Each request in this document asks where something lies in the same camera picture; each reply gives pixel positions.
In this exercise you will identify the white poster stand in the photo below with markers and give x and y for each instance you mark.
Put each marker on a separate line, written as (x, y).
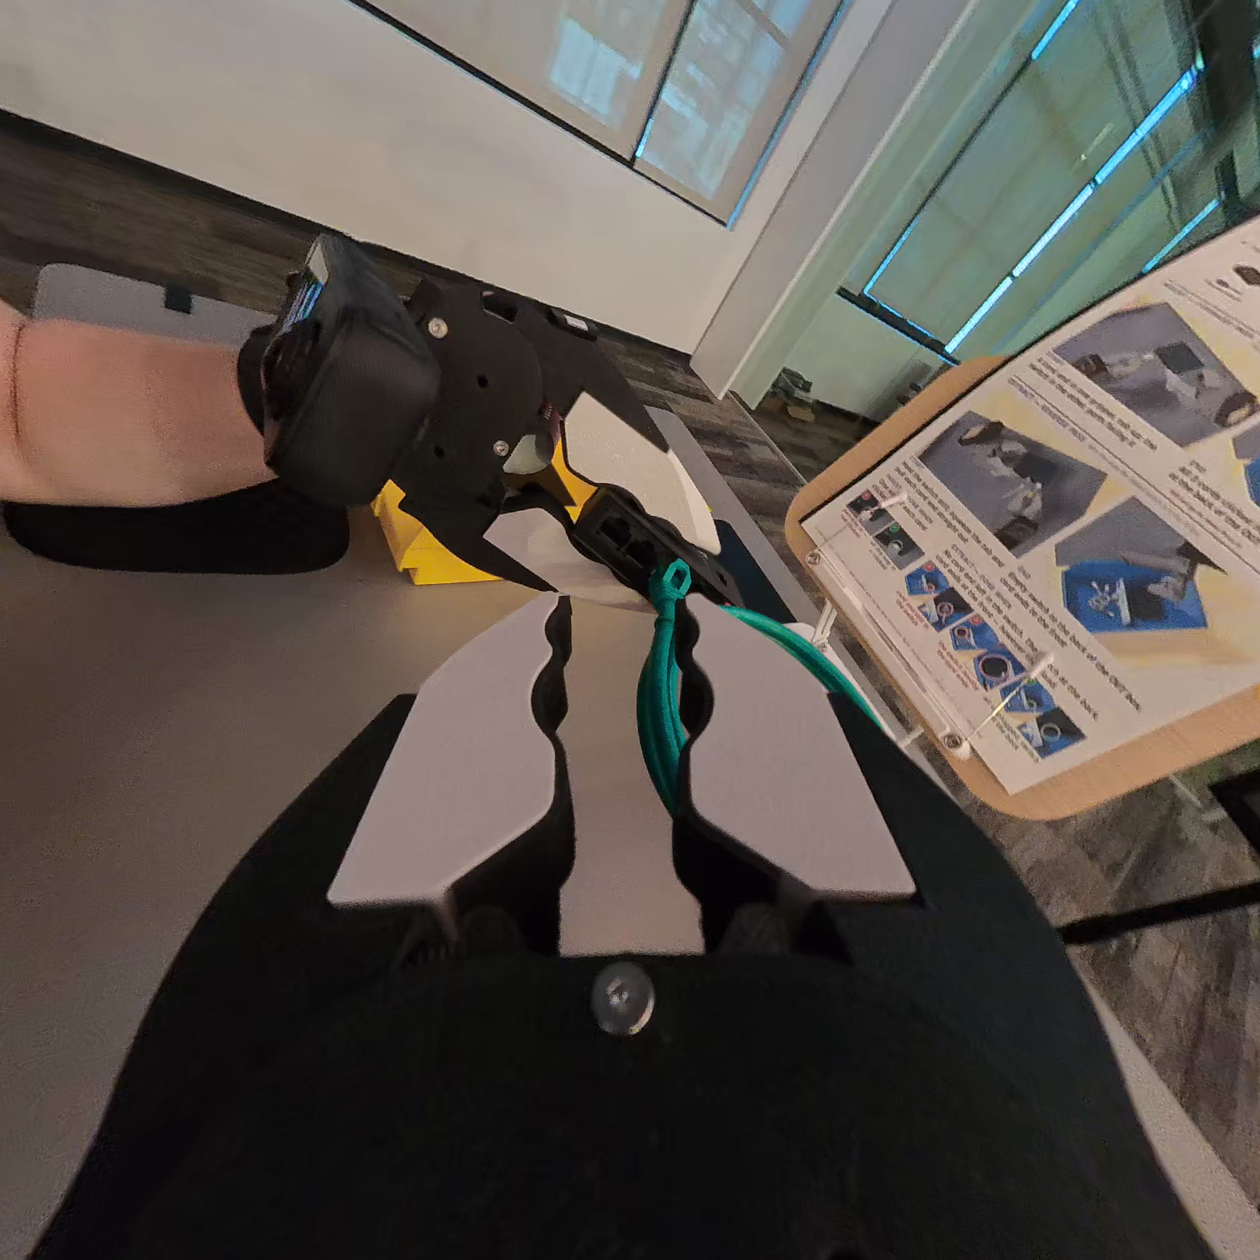
(817, 634)

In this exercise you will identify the yellow plastic bin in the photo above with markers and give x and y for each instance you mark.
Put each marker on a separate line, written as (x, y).
(423, 552)

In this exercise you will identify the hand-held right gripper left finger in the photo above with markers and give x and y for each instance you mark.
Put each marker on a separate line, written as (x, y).
(453, 778)

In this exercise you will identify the black ethernet switch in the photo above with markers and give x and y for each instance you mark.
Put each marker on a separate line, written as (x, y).
(640, 537)

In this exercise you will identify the black textured pad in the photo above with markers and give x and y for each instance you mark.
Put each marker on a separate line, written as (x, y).
(148, 541)

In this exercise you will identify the person's left forearm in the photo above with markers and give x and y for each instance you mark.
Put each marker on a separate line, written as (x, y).
(118, 413)

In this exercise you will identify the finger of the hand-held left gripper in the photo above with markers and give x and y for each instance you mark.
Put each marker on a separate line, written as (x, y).
(552, 552)
(631, 462)

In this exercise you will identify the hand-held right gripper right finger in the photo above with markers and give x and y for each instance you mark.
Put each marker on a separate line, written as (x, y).
(797, 787)

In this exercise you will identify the instruction poster board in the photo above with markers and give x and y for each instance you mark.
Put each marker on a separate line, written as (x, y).
(1083, 541)

